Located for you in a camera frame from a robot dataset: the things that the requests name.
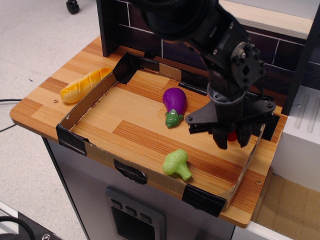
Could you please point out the purple toy eggplant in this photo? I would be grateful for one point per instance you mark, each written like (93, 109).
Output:
(175, 102)

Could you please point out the cardboard fence with black tape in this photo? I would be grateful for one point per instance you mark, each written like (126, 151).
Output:
(121, 123)

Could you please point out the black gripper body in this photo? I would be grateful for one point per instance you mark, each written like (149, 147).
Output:
(252, 112)

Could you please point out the black caster wheel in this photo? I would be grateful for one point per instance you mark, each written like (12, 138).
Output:
(72, 6)

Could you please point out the red hot sauce bottle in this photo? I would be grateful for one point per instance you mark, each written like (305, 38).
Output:
(232, 136)

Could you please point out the grey toy oven panel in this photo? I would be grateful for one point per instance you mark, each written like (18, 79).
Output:
(133, 220)

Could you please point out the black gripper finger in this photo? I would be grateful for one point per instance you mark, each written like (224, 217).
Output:
(244, 131)
(220, 137)

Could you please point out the black vertical post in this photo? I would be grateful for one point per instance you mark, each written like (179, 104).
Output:
(312, 39)

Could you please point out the green toy broccoli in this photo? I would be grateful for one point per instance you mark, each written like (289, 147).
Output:
(176, 163)

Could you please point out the yellow toy baguette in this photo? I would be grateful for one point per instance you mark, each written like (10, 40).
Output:
(78, 89)

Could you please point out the white toy sink counter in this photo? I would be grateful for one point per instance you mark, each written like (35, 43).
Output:
(297, 157)

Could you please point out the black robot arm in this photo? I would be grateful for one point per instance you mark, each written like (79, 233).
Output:
(233, 64)

